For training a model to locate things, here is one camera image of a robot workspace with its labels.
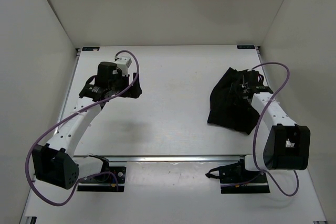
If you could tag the aluminium table front rail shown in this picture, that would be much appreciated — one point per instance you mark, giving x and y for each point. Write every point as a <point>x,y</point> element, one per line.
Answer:
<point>174,158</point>

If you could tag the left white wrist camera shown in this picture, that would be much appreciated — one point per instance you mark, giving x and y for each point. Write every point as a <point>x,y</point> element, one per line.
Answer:
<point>123,63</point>

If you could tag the right dark corner label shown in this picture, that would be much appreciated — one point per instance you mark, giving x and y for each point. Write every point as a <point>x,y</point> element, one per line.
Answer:
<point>245,47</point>

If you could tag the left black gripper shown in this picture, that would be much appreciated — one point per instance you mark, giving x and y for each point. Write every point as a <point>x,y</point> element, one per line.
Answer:
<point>135,89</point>

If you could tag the black pleated skirt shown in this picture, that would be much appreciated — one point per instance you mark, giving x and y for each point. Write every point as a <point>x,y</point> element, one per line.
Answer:
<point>225,103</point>

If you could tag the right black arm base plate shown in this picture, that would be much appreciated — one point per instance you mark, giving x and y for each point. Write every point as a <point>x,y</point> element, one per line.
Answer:
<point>236,179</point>

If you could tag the dark corner label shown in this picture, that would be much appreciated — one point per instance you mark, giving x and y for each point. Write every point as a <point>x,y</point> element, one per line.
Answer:
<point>90,49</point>
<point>245,47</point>

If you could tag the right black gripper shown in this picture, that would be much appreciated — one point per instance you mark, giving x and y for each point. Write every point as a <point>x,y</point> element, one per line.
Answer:
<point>242,88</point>

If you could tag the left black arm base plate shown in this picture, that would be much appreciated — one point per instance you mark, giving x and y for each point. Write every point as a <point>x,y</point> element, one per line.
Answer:
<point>106,183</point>

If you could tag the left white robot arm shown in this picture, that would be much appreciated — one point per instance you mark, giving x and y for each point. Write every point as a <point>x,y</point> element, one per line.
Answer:
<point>54,161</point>

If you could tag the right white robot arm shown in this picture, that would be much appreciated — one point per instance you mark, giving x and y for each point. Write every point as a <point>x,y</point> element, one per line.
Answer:
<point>279,143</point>

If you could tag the left dark corner label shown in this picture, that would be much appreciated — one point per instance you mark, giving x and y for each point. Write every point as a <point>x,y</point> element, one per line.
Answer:
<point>90,49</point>

